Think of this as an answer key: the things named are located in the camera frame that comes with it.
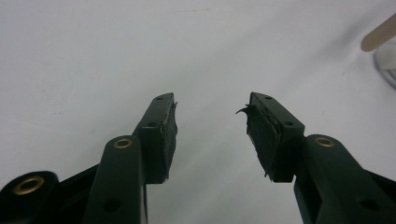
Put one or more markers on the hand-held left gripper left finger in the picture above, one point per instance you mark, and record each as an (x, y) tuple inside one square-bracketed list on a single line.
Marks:
[(154, 140)]

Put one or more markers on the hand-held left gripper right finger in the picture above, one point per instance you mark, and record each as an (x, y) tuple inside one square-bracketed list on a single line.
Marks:
[(280, 146)]

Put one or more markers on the clear glass container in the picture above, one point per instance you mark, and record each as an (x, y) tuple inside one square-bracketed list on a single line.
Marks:
[(387, 62)]

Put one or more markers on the wooden stick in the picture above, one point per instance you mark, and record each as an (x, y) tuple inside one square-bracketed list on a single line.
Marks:
[(379, 35)]

